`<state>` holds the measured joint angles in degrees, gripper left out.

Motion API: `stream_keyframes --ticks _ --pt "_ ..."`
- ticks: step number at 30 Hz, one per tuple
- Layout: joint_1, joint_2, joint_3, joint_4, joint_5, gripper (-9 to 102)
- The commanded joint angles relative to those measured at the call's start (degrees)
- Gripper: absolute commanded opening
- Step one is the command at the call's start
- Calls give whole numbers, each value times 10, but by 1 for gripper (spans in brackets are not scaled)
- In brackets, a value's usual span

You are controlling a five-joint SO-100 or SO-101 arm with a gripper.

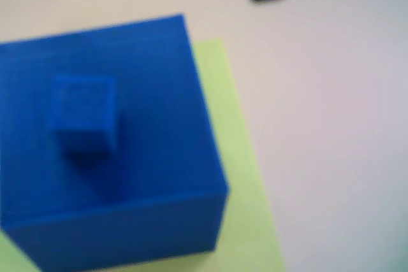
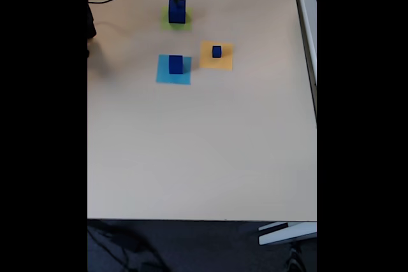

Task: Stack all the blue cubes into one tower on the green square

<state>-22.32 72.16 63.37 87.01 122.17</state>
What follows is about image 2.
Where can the large blue cube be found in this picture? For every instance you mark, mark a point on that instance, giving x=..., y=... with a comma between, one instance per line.
x=177, y=15

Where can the small blue cube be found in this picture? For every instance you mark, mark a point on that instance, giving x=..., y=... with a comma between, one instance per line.
x=217, y=51

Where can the medium blue cube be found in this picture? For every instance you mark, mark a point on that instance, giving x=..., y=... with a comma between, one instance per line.
x=175, y=65

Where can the green paper square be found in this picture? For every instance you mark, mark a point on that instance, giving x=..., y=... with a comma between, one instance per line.
x=164, y=22

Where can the orange paper square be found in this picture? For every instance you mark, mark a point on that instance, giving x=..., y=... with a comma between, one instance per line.
x=207, y=61

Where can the light blue paper square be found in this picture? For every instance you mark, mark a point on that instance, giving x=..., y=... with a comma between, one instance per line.
x=162, y=76

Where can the white neighbouring table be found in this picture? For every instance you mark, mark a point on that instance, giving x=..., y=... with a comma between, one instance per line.
x=307, y=30

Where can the white table foot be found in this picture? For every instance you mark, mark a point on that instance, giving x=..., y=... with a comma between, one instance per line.
x=287, y=233

